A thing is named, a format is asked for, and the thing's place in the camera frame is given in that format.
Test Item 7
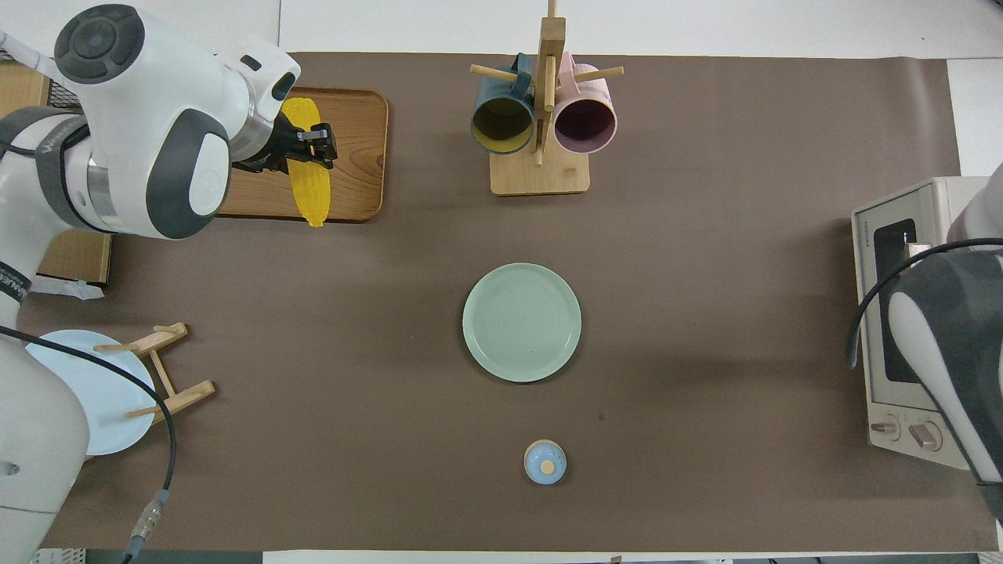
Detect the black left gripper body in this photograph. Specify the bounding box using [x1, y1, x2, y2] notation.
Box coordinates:
[232, 108, 316, 175]

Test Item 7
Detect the yellow corn cob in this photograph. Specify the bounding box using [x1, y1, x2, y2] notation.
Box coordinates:
[281, 96, 333, 229]

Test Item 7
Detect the pale green plate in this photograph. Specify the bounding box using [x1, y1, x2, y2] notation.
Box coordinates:
[462, 262, 583, 384]

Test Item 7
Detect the toaster oven glass door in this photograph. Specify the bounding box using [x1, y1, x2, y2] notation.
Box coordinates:
[852, 188, 958, 417]

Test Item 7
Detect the beige toaster oven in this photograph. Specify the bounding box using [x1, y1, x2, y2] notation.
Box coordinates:
[851, 176, 994, 472]

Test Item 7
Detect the wooden serving tray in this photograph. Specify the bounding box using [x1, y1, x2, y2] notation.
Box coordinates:
[215, 85, 390, 223]

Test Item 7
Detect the dark teal mug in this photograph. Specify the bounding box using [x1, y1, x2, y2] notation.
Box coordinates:
[470, 53, 538, 156]

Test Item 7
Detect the wooden mug rack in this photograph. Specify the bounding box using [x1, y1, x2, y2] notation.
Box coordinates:
[469, 0, 626, 197]

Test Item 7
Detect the white plastic sheet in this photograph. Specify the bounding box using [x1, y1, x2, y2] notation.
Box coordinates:
[30, 276, 106, 301]

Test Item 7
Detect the pink mug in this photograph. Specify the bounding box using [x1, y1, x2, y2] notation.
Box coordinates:
[552, 52, 619, 155]

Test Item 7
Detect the wooden plate rack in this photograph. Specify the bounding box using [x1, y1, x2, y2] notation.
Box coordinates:
[92, 321, 217, 428]

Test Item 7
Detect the light blue plate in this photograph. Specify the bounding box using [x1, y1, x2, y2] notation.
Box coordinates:
[25, 329, 158, 457]

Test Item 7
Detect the brown table mat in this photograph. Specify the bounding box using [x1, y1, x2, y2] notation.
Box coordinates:
[16, 52, 1001, 553]

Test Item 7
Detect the blue jar with cork knob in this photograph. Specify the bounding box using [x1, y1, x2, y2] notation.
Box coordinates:
[523, 439, 568, 486]

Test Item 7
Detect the wire basket with cloth liner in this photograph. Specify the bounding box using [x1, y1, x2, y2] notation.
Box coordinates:
[0, 43, 87, 112]

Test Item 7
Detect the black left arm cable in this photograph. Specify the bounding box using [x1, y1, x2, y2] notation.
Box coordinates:
[0, 324, 178, 564]

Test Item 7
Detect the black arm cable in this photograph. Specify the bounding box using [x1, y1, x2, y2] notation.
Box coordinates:
[847, 238, 1003, 371]
[0, 324, 178, 564]

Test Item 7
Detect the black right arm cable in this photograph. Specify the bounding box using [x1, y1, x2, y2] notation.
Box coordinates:
[847, 238, 1003, 371]

